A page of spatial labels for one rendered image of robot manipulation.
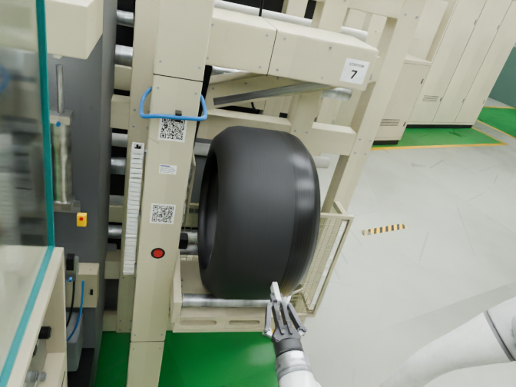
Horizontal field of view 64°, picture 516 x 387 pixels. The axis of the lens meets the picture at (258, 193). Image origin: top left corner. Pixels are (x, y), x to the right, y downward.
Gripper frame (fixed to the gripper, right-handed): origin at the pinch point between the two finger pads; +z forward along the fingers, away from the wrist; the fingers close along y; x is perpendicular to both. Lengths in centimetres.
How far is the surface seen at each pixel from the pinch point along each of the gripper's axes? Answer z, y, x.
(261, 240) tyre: 6.6, 7.2, -15.6
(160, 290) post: 20.8, 31.7, 26.4
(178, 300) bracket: 11.2, 26.5, 19.0
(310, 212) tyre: 12.3, -7.2, -22.7
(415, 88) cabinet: 418, -316, 85
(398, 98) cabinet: 408, -291, 99
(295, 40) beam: 59, -3, -56
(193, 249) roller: 42, 19, 27
